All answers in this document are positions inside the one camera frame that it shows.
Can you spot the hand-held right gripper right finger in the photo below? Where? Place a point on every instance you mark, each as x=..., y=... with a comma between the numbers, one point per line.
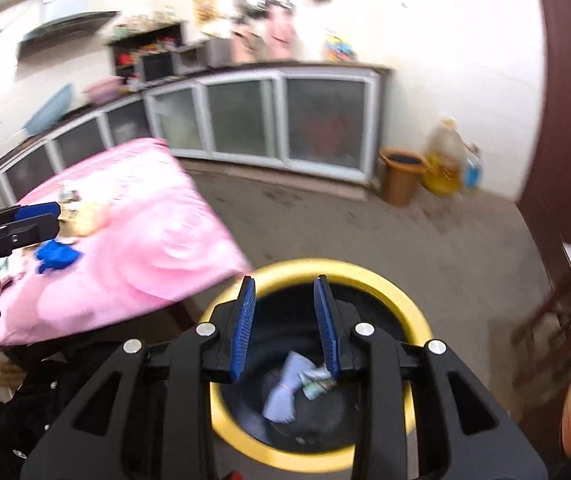
x=326, y=330

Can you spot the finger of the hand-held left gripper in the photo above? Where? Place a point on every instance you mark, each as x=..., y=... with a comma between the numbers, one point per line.
x=35, y=210
x=25, y=235

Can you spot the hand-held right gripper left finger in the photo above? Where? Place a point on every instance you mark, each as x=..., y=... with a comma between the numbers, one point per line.
x=245, y=330

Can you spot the pale yellow packet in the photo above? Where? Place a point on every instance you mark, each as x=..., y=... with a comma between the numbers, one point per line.
x=87, y=219

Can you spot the black bin with yellow rim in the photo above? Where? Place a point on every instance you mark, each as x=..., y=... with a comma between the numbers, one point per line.
x=395, y=310

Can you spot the green white wrapper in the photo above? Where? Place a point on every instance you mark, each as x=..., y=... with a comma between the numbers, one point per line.
x=318, y=385

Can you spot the light blue crumpled cloth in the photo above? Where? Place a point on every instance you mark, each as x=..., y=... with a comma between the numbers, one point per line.
x=285, y=390

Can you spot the blue plastic basin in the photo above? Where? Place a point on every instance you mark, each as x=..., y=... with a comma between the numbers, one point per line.
x=47, y=110

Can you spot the pink rose tablecloth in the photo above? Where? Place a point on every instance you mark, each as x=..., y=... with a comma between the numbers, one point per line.
x=155, y=240

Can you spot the pink plastic basin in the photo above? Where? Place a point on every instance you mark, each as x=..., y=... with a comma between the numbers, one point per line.
x=102, y=91

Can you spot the brown plastic bucket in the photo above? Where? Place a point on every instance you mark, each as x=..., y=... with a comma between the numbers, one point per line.
x=401, y=180

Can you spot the range hood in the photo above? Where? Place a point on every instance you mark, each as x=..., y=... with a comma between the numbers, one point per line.
x=65, y=25

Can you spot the dark kitchen shelf rack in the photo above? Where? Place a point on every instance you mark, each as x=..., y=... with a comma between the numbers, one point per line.
x=120, y=47

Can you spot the black microwave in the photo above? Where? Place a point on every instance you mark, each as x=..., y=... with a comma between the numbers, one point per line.
x=156, y=67

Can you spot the large yellow oil jug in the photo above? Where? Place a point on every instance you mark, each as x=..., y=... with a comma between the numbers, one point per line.
x=443, y=160

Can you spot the kitchen cabinet with glass doors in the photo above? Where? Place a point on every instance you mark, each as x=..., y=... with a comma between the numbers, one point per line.
x=245, y=115

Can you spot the clear bottle with blue label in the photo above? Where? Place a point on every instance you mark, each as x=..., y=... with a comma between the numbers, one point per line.
x=473, y=172

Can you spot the silver toaster oven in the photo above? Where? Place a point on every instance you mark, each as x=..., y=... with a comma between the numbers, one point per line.
x=190, y=60

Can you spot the wooden stool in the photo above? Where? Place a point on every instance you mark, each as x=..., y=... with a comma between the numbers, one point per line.
x=545, y=340

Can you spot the row of glass jars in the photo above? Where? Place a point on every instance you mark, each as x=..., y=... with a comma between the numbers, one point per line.
x=150, y=19

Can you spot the grey metal box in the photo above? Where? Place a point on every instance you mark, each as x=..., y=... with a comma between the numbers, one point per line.
x=219, y=52

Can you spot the pink thermos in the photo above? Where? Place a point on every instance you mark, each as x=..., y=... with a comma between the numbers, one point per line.
x=283, y=35
x=244, y=47

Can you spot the colourful toy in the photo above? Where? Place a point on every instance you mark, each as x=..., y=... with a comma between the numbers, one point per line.
x=339, y=49

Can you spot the dark red door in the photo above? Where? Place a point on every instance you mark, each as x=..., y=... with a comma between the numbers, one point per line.
x=570, y=110

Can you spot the yellow wall poster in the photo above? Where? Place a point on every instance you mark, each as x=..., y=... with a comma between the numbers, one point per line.
x=205, y=8

